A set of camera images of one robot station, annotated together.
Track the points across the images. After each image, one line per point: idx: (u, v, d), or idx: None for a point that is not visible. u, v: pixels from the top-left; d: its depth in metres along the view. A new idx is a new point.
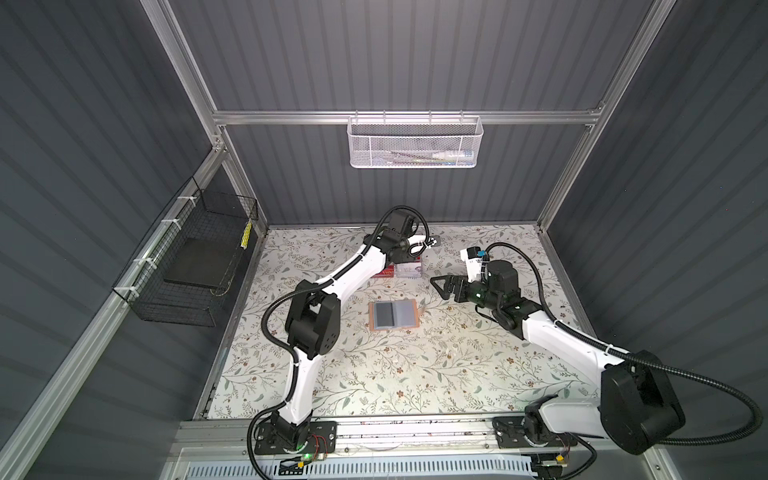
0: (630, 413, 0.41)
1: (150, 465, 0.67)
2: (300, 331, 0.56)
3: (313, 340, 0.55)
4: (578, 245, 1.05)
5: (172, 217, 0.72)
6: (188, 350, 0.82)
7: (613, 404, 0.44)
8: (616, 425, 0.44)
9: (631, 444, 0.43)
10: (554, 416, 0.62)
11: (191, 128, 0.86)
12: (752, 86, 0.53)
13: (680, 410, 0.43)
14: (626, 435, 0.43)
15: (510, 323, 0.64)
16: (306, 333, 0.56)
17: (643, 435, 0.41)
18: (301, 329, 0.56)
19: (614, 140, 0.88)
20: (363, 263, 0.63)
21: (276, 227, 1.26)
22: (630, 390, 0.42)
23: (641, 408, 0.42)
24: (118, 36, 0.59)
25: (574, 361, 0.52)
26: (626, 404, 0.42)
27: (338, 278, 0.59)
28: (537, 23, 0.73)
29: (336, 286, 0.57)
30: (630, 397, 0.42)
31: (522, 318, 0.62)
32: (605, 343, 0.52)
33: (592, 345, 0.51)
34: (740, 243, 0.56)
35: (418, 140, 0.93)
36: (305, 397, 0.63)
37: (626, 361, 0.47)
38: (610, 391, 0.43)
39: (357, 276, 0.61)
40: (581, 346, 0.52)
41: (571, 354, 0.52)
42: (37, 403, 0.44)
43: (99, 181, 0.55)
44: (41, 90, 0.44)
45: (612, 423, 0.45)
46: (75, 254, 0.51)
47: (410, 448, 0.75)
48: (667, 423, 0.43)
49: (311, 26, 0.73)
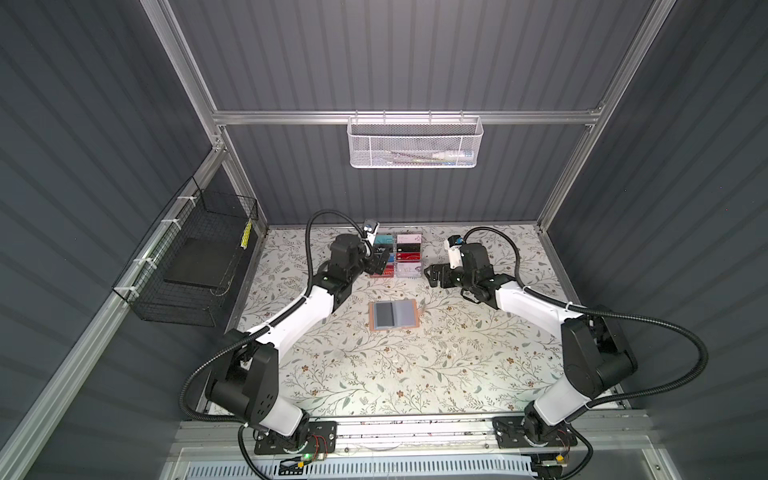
0: (587, 361, 0.46)
1: (150, 465, 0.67)
2: (227, 395, 0.45)
3: (243, 407, 0.44)
4: (578, 245, 1.05)
5: (172, 217, 0.72)
6: (188, 350, 0.82)
7: (572, 356, 0.48)
8: (576, 376, 0.49)
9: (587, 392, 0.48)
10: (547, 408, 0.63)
11: (192, 128, 0.86)
12: (752, 86, 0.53)
13: (632, 358, 0.47)
14: (584, 384, 0.48)
15: (484, 293, 0.69)
16: (235, 398, 0.44)
17: (598, 381, 0.45)
18: (228, 393, 0.45)
19: (614, 140, 0.88)
20: (307, 306, 0.56)
21: (276, 227, 1.26)
22: (587, 339, 0.47)
23: (597, 357, 0.46)
24: (119, 36, 0.61)
25: (544, 322, 0.55)
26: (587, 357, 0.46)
27: (275, 326, 0.50)
28: (537, 23, 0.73)
29: (272, 335, 0.48)
30: (588, 346, 0.46)
31: (495, 288, 0.67)
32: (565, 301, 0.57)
33: (554, 303, 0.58)
34: (739, 243, 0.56)
35: (418, 140, 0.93)
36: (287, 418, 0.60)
37: (584, 315, 0.51)
38: (569, 342, 0.48)
39: (299, 320, 0.52)
40: (546, 306, 0.56)
41: (539, 316, 0.56)
42: (38, 403, 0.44)
43: (99, 181, 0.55)
44: (42, 90, 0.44)
45: (573, 375, 0.49)
46: (75, 254, 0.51)
47: (410, 448, 0.75)
48: (620, 369, 0.47)
49: (311, 26, 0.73)
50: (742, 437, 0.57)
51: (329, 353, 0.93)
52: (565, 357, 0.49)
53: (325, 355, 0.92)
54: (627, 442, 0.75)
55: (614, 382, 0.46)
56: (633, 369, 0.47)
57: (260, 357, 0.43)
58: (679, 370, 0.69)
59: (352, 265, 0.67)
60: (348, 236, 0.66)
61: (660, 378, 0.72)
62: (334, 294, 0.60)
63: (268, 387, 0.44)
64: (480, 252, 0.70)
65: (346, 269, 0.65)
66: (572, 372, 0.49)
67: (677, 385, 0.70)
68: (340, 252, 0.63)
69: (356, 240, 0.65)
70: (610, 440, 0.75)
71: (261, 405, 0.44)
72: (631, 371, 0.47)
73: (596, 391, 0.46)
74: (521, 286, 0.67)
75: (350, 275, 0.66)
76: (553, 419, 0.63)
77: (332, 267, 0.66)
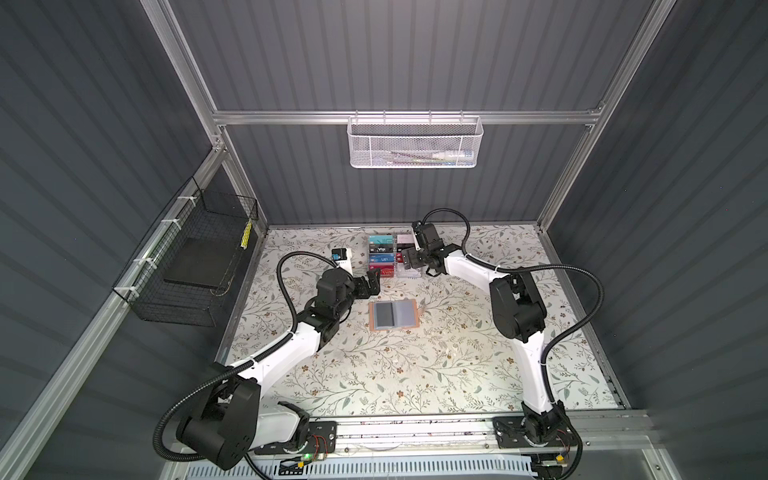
0: (507, 310, 0.58)
1: (150, 465, 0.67)
2: (200, 436, 0.42)
3: (216, 448, 0.41)
4: (578, 245, 1.05)
5: (172, 217, 0.72)
6: (188, 350, 0.82)
7: (498, 307, 0.60)
8: (503, 323, 0.61)
9: (511, 333, 0.60)
10: (530, 397, 0.67)
11: (192, 129, 0.85)
12: (752, 86, 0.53)
13: (542, 304, 0.61)
14: (508, 329, 0.60)
15: (435, 261, 0.79)
16: (207, 440, 0.42)
17: (516, 325, 0.58)
18: (201, 433, 0.42)
19: (614, 140, 0.88)
20: (294, 343, 0.55)
21: (276, 227, 1.26)
22: (508, 294, 0.59)
23: (515, 307, 0.59)
24: (118, 36, 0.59)
25: (480, 285, 0.68)
26: (505, 306, 0.58)
27: (259, 361, 0.49)
28: (538, 23, 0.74)
29: (255, 370, 0.47)
30: (508, 299, 0.59)
31: (444, 255, 0.78)
32: (494, 265, 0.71)
33: (487, 267, 0.68)
34: (740, 243, 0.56)
35: (418, 140, 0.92)
36: (283, 429, 0.60)
37: (508, 275, 0.63)
38: (495, 297, 0.60)
39: (285, 356, 0.51)
40: (480, 270, 0.68)
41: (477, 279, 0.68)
42: (37, 403, 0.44)
43: (99, 182, 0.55)
44: (41, 89, 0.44)
45: (500, 322, 0.62)
46: (76, 254, 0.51)
47: (410, 448, 0.75)
48: (534, 314, 0.60)
49: (310, 26, 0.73)
50: (742, 437, 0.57)
51: (329, 353, 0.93)
52: (494, 310, 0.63)
53: (325, 356, 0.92)
54: (627, 442, 0.75)
55: (529, 325, 0.59)
56: (544, 312, 0.61)
57: (240, 393, 0.42)
58: (680, 370, 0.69)
59: (338, 301, 0.66)
60: (335, 274, 0.65)
61: (660, 378, 0.72)
62: (321, 332, 0.60)
63: (245, 428, 0.42)
64: (432, 226, 0.83)
65: (333, 306, 0.65)
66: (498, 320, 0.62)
67: (677, 385, 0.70)
68: (325, 289, 0.62)
69: (343, 277, 0.65)
70: (611, 440, 0.75)
71: (235, 448, 0.41)
72: (542, 315, 0.60)
73: (515, 332, 0.59)
74: (464, 252, 0.77)
75: (337, 313, 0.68)
76: (542, 404, 0.64)
77: (319, 304, 0.66)
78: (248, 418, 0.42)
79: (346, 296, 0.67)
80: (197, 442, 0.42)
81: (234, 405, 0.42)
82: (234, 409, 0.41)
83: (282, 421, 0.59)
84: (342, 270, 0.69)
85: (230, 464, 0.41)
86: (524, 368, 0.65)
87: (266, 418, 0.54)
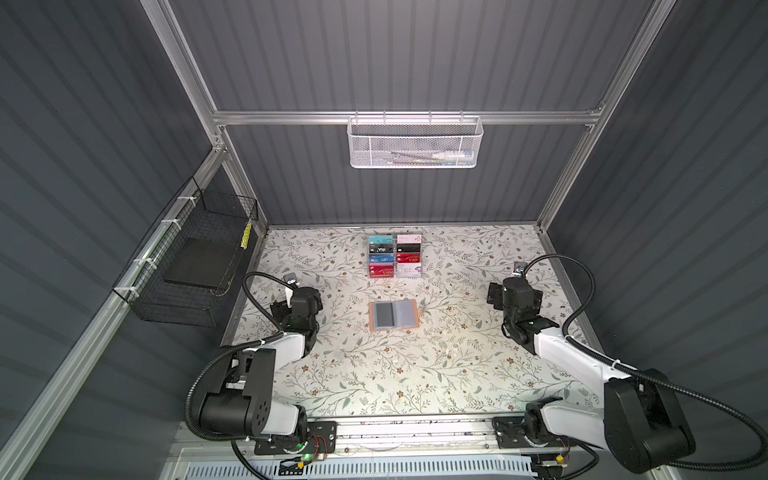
0: (633, 431, 0.41)
1: (150, 465, 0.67)
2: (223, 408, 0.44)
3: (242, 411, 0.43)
4: (578, 245, 1.05)
5: (172, 217, 0.72)
6: (188, 350, 0.82)
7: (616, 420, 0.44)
8: (620, 441, 0.44)
9: (631, 461, 0.42)
10: (555, 419, 0.62)
11: (192, 129, 0.85)
12: (753, 86, 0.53)
13: (690, 436, 0.42)
14: (625, 451, 0.43)
15: (522, 336, 0.65)
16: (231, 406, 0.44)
17: (645, 455, 0.41)
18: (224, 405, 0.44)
19: (615, 140, 0.88)
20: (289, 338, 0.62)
21: (276, 227, 1.26)
22: (635, 408, 0.42)
23: (646, 427, 0.42)
24: (119, 37, 0.61)
25: (581, 374, 0.52)
26: (630, 421, 0.42)
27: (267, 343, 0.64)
28: (538, 23, 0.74)
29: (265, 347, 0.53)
30: (634, 416, 0.42)
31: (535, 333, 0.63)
32: (612, 359, 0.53)
33: (599, 359, 0.52)
34: (740, 243, 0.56)
35: (418, 140, 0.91)
36: (283, 420, 0.59)
37: (633, 378, 0.46)
38: (613, 405, 0.44)
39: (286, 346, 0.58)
40: (589, 360, 0.52)
41: (575, 361, 0.54)
42: (37, 403, 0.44)
43: (100, 182, 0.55)
44: (42, 89, 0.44)
45: (615, 439, 0.45)
46: (75, 254, 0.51)
47: (410, 448, 0.75)
48: (673, 445, 0.42)
49: (310, 27, 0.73)
50: (743, 437, 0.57)
51: (329, 353, 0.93)
52: (609, 421, 0.45)
53: (325, 356, 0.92)
54: None
55: (665, 457, 0.41)
56: (688, 446, 0.42)
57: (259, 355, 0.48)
58: (678, 371, 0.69)
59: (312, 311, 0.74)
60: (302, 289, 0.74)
61: None
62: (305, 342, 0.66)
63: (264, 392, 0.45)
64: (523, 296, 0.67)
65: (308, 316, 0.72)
66: (612, 434, 0.45)
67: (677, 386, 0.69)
68: (299, 302, 0.70)
69: (310, 290, 0.74)
70: None
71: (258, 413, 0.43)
72: (687, 450, 0.41)
73: (643, 466, 0.41)
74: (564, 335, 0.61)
75: (313, 322, 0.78)
76: (554, 425, 0.63)
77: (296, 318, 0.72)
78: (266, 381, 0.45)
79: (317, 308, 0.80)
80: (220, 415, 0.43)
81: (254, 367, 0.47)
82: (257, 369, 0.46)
83: (287, 410, 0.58)
84: (306, 286, 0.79)
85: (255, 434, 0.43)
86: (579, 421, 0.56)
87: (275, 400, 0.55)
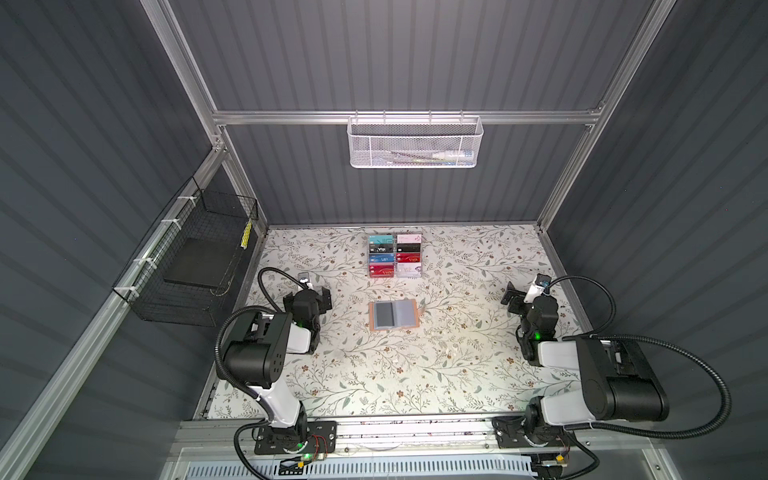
0: (596, 370, 0.47)
1: (150, 464, 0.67)
2: (243, 356, 0.49)
3: (262, 354, 0.49)
4: (578, 245, 1.05)
5: (172, 217, 0.72)
6: (188, 350, 0.82)
7: (588, 372, 0.49)
8: (593, 395, 0.48)
9: (602, 410, 0.45)
10: (550, 407, 0.65)
11: (192, 129, 0.85)
12: (753, 86, 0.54)
13: (664, 396, 0.44)
14: (598, 406, 0.46)
15: (529, 354, 0.72)
16: (251, 353, 0.49)
17: (607, 387, 0.46)
18: (243, 352, 0.49)
19: (614, 140, 0.88)
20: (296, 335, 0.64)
21: (276, 227, 1.26)
22: (599, 355, 0.49)
23: (609, 369, 0.47)
24: (120, 37, 0.61)
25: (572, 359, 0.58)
26: (594, 361, 0.48)
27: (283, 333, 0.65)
28: (537, 24, 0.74)
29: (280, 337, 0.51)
30: (601, 360, 0.48)
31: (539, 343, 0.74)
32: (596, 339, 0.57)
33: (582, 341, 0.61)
34: (740, 243, 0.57)
35: (418, 140, 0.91)
36: (287, 404, 0.61)
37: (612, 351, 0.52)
38: (583, 356, 0.51)
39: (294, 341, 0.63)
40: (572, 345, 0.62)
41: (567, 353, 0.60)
42: (37, 403, 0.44)
43: (100, 183, 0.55)
44: (42, 90, 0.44)
45: (590, 395, 0.48)
46: (76, 254, 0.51)
47: (410, 448, 0.75)
48: (641, 394, 0.45)
49: (311, 27, 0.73)
50: (743, 435, 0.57)
51: (329, 353, 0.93)
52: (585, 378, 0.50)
53: (325, 355, 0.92)
54: (626, 441, 0.75)
55: (630, 399, 0.44)
56: (660, 401, 0.44)
57: (279, 317, 0.54)
58: (679, 371, 0.70)
59: (313, 315, 0.78)
60: (305, 293, 0.78)
61: (661, 378, 0.73)
62: (308, 343, 0.71)
63: (281, 349, 0.51)
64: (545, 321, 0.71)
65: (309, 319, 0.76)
66: (588, 392, 0.49)
67: (677, 386, 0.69)
68: (302, 305, 0.74)
69: (313, 293, 0.78)
70: (610, 438, 0.75)
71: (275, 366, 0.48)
72: (659, 406, 0.44)
73: (607, 403, 0.44)
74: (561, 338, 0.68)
75: (313, 324, 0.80)
76: (551, 416, 0.64)
77: (298, 318, 0.76)
78: (283, 339, 0.51)
79: (316, 317, 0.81)
80: (241, 360, 0.48)
81: (278, 323, 0.53)
82: (278, 326, 0.53)
83: (291, 397, 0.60)
84: (310, 288, 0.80)
85: (267, 384, 0.48)
86: (572, 398, 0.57)
87: (283, 384, 0.59)
